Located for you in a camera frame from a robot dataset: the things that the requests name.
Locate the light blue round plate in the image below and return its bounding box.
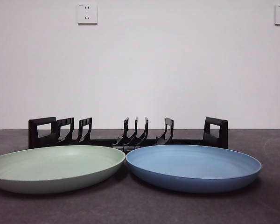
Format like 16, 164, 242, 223
125, 144, 263, 194

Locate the pale green round plate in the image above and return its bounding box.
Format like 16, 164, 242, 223
0, 145, 126, 195

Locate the black plastic plate rack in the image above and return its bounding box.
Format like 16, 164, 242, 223
28, 116, 229, 154

